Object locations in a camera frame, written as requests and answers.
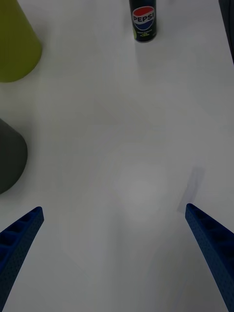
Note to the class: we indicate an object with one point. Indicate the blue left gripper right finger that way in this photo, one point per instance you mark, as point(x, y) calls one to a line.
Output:
point(212, 241)

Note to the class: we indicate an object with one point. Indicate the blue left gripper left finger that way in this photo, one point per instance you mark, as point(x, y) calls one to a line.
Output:
point(22, 239)

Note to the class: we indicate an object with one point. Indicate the black drink can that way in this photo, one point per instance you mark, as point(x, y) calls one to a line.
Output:
point(143, 22)

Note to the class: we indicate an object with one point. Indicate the grey plastic bin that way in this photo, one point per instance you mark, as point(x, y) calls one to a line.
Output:
point(11, 158)

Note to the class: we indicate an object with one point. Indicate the yellow-green plastic bin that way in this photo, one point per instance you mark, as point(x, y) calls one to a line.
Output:
point(17, 44)

